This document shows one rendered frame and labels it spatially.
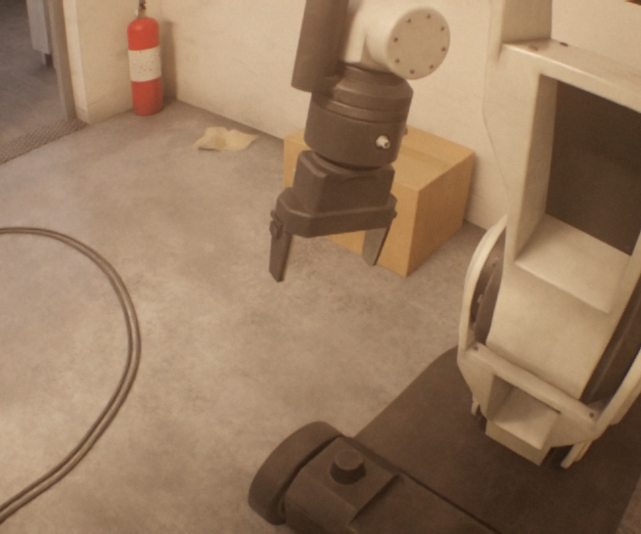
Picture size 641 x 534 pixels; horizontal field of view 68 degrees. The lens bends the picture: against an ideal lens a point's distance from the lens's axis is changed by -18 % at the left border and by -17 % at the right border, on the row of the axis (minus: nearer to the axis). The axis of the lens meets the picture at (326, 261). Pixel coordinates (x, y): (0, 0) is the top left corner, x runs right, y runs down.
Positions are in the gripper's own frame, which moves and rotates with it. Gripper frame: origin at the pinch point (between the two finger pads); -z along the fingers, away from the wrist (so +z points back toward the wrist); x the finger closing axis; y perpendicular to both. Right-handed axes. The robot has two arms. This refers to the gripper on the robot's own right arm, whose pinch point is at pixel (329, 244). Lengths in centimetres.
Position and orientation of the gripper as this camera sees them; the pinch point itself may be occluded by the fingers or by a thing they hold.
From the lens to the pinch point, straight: 57.0
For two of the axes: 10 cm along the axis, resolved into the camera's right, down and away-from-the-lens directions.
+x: -8.7, 1.4, -4.7
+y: 4.6, 5.7, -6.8
